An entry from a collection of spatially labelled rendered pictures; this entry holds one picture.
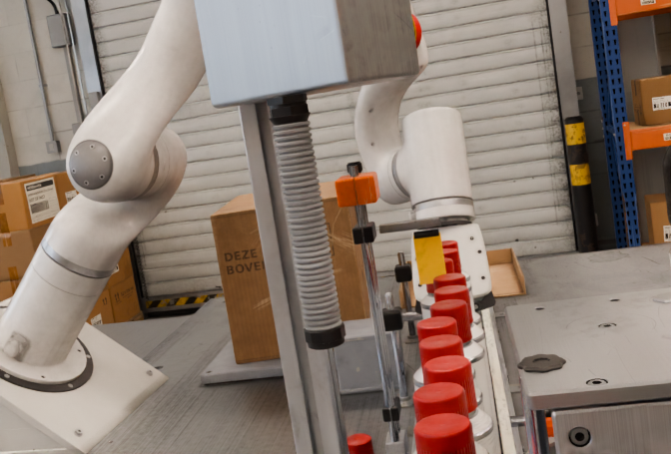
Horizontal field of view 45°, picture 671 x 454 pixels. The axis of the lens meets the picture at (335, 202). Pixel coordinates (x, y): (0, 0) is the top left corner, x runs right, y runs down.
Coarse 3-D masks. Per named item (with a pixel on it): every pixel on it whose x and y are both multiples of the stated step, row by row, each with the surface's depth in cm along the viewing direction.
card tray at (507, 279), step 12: (492, 252) 196; (504, 252) 195; (492, 264) 196; (504, 264) 194; (516, 264) 180; (492, 276) 184; (504, 276) 183; (516, 276) 181; (492, 288) 174; (504, 288) 172; (516, 288) 171
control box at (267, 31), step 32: (224, 0) 69; (256, 0) 66; (288, 0) 64; (320, 0) 62; (352, 0) 62; (384, 0) 65; (224, 32) 70; (256, 32) 67; (288, 32) 65; (320, 32) 62; (352, 32) 62; (384, 32) 65; (224, 64) 71; (256, 64) 68; (288, 64) 65; (320, 64) 63; (352, 64) 62; (384, 64) 64; (416, 64) 67; (224, 96) 71; (256, 96) 69
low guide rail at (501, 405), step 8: (488, 312) 127; (488, 320) 123; (488, 328) 119; (488, 336) 115; (488, 344) 112; (488, 352) 108; (496, 352) 108; (496, 360) 105; (496, 368) 102; (496, 376) 99; (496, 384) 96; (496, 392) 94; (504, 392) 94; (496, 400) 92; (504, 400) 91; (496, 408) 90; (504, 408) 89; (504, 416) 87; (504, 424) 85; (504, 432) 83; (504, 440) 81; (512, 440) 81; (504, 448) 79; (512, 448) 79
